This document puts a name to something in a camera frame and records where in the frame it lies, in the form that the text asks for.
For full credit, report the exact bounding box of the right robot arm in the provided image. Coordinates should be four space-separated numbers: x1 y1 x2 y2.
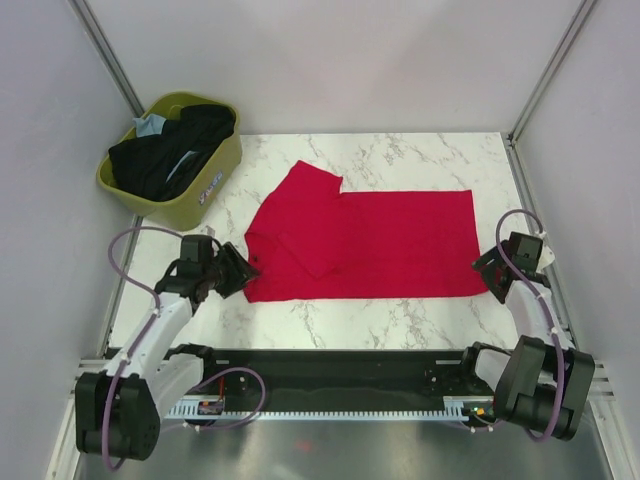
457 232 595 441

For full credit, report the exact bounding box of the olive green plastic bin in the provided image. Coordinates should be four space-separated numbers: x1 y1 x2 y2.
96 92 242 231

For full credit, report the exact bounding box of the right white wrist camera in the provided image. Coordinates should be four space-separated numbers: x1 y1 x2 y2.
536 236 555 273

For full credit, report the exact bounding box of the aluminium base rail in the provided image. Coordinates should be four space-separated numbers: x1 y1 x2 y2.
73 359 614 401

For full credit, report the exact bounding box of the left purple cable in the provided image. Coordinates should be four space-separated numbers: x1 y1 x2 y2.
99 225 266 472

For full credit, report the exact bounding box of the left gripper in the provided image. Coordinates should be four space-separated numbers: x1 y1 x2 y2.
202 242 260 299

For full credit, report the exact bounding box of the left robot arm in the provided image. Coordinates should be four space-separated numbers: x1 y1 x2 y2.
74 235 259 472

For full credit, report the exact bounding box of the right aluminium frame post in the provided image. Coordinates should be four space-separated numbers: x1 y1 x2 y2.
503 0 600 149

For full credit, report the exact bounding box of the light blue t shirt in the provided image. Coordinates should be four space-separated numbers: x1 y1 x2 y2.
133 114 166 138

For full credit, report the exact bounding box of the red t shirt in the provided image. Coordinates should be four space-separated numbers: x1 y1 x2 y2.
245 161 488 303

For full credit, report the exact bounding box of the aluminium frame post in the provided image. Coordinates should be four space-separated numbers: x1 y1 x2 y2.
503 0 600 149
68 0 146 117

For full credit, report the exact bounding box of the white slotted cable duct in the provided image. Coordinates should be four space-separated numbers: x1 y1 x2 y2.
165 398 469 422

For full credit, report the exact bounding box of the left aluminium frame post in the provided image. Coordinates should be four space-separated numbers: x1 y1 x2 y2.
68 0 146 117

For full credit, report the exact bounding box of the black t shirt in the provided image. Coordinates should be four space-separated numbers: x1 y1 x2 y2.
109 104 235 202

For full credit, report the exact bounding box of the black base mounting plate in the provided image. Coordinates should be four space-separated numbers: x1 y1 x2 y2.
201 348 493 412

